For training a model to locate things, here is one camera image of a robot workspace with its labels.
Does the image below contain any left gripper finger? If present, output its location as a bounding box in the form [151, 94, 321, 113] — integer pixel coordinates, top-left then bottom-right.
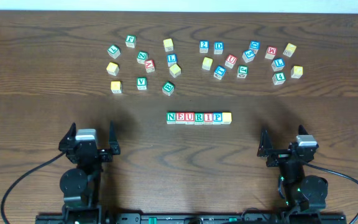
[109, 121, 121, 155]
[58, 123, 76, 152]

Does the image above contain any blue P block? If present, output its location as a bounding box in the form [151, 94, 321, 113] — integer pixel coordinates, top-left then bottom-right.
[213, 112, 223, 124]

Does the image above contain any green N block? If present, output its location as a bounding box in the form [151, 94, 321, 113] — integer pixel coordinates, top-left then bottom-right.
[166, 112, 176, 124]

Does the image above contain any red I block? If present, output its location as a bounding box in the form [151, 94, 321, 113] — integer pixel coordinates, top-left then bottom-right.
[203, 113, 213, 124]

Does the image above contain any green R block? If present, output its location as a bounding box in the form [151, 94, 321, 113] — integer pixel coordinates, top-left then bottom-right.
[195, 113, 204, 125]

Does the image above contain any red u block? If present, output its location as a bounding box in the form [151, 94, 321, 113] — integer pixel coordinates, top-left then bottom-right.
[224, 54, 238, 68]
[185, 112, 195, 124]

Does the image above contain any red E block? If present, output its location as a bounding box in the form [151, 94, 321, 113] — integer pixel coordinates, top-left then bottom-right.
[175, 112, 185, 124]

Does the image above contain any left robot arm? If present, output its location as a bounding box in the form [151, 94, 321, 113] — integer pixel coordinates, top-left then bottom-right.
[58, 122, 121, 224]

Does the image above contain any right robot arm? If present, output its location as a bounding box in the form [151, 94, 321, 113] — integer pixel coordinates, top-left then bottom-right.
[257, 125, 328, 224]

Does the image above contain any yellow K block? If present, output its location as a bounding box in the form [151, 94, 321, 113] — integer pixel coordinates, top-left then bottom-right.
[111, 81, 122, 94]

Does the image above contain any green 4 block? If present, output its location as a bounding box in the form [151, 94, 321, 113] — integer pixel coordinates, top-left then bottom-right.
[272, 72, 286, 85]

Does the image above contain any yellow G block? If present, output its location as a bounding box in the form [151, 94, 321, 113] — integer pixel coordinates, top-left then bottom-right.
[291, 65, 303, 78]

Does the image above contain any green V block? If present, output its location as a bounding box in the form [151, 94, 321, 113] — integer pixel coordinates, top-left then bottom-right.
[136, 77, 147, 90]

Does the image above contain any blue L block right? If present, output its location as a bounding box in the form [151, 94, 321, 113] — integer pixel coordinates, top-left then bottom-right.
[272, 58, 285, 72]

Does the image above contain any blue l block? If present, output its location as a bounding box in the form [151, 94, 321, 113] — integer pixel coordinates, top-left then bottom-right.
[272, 58, 285, 72]
[167, 54, 177, 67]

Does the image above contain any yellow C block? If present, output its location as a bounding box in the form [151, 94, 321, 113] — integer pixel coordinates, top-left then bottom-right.
[106, 62, 119, 76]

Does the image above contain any green B block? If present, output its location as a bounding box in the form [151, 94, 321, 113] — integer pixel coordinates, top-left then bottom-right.
[162, 82, 175, 96]

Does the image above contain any green e block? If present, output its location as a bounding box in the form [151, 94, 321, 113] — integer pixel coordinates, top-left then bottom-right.
[237, 65, 249, 78]

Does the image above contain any yellow block top right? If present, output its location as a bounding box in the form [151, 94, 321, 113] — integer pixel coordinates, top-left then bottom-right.
[283, 43, 296, 57]

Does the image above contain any red M block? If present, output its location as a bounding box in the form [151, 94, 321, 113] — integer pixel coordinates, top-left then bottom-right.
[265, 46, 277, 60]

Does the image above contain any red A block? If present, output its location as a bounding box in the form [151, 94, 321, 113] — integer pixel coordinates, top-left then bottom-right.
[144, 59, 155, 73]

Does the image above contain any blue T block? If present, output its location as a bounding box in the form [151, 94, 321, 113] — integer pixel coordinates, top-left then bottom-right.
[213, 65, 226, 80]

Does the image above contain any green Z block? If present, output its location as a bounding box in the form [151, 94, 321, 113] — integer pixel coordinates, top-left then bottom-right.
[137, 51, 149, 64]

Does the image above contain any green L block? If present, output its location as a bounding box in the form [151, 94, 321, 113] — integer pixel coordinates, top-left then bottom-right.
[107, 45, 121, 59]

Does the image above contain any blue 5 block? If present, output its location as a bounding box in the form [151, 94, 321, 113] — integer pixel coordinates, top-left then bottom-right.
[242, 50, 255, 63]

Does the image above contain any yellow o block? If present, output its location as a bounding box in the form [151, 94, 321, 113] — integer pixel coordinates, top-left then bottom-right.
[169, 63, 181, 78]
[201, 57, 213, 70]

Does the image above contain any blue D block right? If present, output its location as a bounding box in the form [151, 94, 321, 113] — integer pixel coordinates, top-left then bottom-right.
[249, 40, 260, 54]

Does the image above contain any blue d block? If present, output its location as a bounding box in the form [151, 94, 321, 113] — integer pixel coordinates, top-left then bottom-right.
[249, 40, 260, 54]
[214, 42, 224, 55]

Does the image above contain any yellow O block centre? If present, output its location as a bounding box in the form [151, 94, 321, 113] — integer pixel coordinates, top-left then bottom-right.
[201, 57, 213, 70]

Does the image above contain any green J block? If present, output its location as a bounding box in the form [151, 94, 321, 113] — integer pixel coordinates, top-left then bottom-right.
[125, 35, 136, 48]

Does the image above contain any right black cable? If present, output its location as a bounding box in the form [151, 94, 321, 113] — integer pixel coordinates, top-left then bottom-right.
[303, 162, 358, 224]

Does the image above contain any black cable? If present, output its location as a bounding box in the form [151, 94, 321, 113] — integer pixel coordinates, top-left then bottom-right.
[303, 162, 358, 224]
[0, 151, 67, 224]

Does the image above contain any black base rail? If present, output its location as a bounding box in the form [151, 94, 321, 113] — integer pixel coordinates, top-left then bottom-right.
[35, 212, 347, 224]

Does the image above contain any left black cable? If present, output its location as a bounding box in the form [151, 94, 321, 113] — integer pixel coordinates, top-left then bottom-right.
[0, 151, 67, 224]

